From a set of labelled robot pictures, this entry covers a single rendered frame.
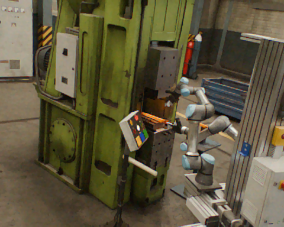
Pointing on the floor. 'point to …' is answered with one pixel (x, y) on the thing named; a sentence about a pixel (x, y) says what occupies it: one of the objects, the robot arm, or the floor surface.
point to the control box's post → (123, 182)
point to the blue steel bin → (226, 95)
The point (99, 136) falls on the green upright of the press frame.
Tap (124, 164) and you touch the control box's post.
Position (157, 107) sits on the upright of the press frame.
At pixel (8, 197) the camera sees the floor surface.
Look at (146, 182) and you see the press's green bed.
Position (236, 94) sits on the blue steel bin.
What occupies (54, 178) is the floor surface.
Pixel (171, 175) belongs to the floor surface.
